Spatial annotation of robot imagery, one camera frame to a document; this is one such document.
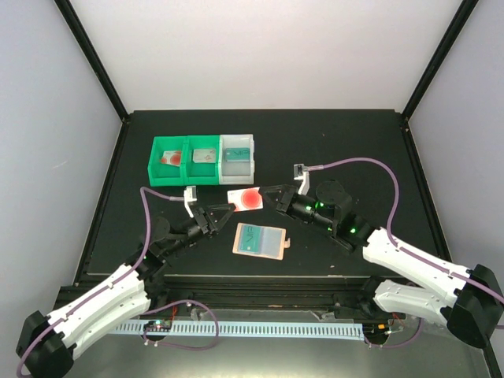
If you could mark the white translucent plastic bin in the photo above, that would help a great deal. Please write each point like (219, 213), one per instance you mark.
(238, 173)

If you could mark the small circuit board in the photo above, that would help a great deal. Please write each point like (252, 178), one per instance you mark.
(157, 326)
(375, 329)

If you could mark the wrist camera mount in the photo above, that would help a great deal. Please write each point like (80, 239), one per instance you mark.
(190, 199)
(301, 174)

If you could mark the left green plastic bin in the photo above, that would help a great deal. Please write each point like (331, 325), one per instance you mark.
(164, 175)

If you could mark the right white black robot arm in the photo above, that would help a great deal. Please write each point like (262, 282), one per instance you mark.
(468, 302)

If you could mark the green plastic bin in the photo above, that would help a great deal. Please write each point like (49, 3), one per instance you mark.
(200, 174)
(164, 175)

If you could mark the middle green plastic bin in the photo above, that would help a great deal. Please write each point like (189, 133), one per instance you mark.
(200, 174)

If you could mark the red circles card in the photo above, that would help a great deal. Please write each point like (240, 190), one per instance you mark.
(246, 199)
(171, 157)

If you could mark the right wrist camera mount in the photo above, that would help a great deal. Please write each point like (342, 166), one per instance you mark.
(301, 174)

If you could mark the right black frame post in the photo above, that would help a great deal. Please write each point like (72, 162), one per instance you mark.
(450, 36)

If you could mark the right small circuit board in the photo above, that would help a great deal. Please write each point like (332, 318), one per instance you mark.
(375, 329)

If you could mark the white floral card in bin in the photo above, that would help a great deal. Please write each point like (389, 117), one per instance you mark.
(204, 156)

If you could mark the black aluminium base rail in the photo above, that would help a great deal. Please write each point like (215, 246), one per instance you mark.
(344, 296)

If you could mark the teal VIP card in bin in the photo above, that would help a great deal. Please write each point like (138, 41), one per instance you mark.
(237, 154)

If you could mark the black frame post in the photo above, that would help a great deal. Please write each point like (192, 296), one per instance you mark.
(79, 33)
(450, 36)

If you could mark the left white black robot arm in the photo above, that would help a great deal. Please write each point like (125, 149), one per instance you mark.
(49, 344)

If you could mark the left small circuit board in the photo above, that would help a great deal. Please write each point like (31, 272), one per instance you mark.
(157, 326)

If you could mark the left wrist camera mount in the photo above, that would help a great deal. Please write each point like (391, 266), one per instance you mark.
(190, 199)

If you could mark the light blue slotted cable duct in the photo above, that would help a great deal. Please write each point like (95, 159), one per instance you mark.
(255, 329)

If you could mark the left black frame post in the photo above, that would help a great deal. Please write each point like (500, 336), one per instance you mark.
(79, 33)

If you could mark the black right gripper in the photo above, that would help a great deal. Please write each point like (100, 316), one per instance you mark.
(287, 201)

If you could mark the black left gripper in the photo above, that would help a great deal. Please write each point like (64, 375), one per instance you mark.
(200, 213)

